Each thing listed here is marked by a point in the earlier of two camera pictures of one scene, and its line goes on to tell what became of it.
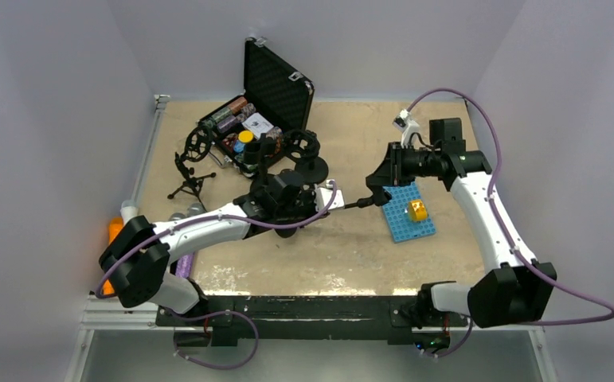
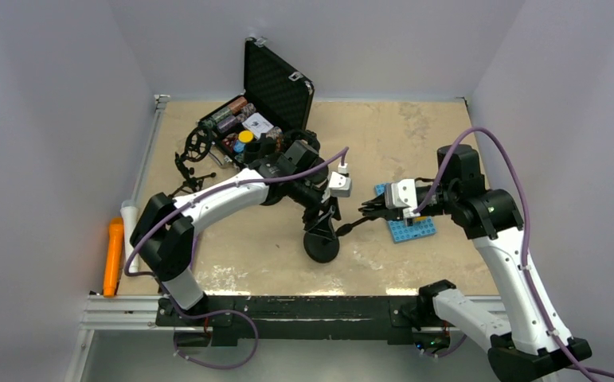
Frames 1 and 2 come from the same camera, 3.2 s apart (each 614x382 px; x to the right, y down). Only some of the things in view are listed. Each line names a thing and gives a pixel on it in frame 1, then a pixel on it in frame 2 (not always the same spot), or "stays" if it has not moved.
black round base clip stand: [258, 153] stays
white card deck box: [258, 125] stays
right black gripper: [391, 171] to [396, 212]
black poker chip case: [277, 101] stays
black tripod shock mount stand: [197, 145] stays
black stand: [363, 202] to [320, 243]
